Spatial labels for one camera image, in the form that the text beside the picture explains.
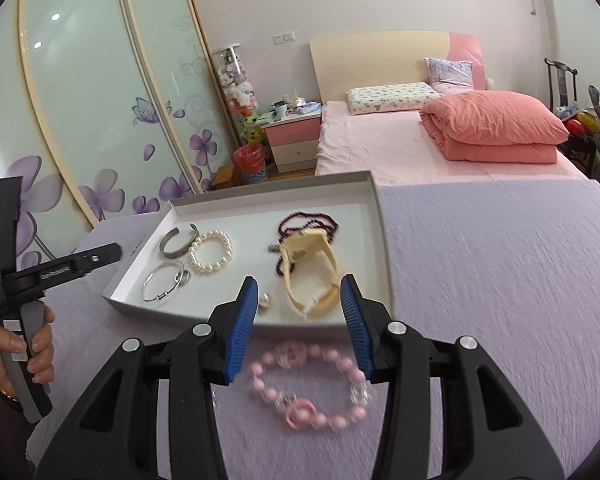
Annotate yellow green plush toy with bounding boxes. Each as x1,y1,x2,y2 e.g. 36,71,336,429
242,112,266,146

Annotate person's left forearm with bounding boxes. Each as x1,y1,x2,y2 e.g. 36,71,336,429
0,370,36,480

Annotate thin silver bangle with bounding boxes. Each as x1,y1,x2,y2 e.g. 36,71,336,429
141,259,187,303

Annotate dark wooden chair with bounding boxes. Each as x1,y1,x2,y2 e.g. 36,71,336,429
545,57,598,178

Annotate bed with pink headboard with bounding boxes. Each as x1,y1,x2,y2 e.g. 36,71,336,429
309,30,593,191

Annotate wide silver cuff bracelet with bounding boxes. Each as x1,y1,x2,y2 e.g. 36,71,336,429
159,224,201,260

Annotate gold wrist bracelet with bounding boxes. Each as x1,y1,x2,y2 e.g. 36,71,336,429
0,375,20,405

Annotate small wooden stool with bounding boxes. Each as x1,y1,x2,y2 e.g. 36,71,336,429
211,162,238,192

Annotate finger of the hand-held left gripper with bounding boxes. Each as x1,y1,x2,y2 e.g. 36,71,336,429
16,241,125,295
0,176,25,285

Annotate pink bead bracelet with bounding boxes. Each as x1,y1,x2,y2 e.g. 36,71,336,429
247,341,376,432

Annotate yellow wristwatch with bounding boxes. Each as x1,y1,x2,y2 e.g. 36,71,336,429
278,227,343,318

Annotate colourful toys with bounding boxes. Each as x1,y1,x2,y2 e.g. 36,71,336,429
555,105,600,136

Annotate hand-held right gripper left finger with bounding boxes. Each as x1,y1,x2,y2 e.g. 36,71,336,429
35,275,259,480

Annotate patterned white pillow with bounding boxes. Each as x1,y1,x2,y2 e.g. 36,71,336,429
346,81,443,116

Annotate dark red bead necklace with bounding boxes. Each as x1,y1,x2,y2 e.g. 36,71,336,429
275,211,340,278

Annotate clear plush toy display tube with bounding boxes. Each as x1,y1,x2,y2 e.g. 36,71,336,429
211,43,261,146

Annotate folded pink duvet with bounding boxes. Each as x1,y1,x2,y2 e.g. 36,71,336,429
419,90,571,165

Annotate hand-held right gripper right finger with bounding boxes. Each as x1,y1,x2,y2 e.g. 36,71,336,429
339,273,566,480

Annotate person's left hand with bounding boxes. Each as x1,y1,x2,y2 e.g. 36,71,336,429
0,305,57,396

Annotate grey shallow tray box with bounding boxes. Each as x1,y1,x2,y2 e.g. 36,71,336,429
102,171,395,338

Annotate small floral cushion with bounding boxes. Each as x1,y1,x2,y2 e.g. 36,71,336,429
425,57,475,95

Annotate red trash bin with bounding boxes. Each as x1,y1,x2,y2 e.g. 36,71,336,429
232,142,268,184

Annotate purple tablecloth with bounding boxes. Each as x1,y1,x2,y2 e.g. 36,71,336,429
25,177,600,480

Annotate flower printed wardrobe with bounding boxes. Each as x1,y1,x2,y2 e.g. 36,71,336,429
0,0,241,271

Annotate white pearl bracelet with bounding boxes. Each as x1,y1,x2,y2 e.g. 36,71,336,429
187,230,233,275

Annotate pink white nightstand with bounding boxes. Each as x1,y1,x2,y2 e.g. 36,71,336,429
262,111,323,173

